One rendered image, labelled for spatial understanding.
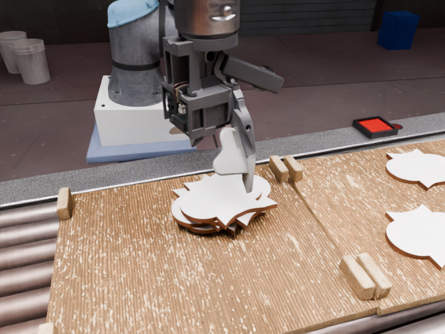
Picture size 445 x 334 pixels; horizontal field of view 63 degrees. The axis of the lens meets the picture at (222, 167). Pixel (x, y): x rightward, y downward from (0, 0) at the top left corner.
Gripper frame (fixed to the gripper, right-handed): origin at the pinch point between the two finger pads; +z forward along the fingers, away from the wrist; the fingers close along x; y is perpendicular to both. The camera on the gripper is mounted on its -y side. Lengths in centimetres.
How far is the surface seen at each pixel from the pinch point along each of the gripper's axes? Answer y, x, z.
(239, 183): -4.1, -1.0, 5.4
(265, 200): -5.6, 4.1, 6.4
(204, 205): 3.6, 0.5, 5.4
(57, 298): 26.7, 0.7, 10.2
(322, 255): -7.5, 15.1, 10.2
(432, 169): -40.7, 12.5, 9.2
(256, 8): -308, -369, 68
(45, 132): -2, -243, 104
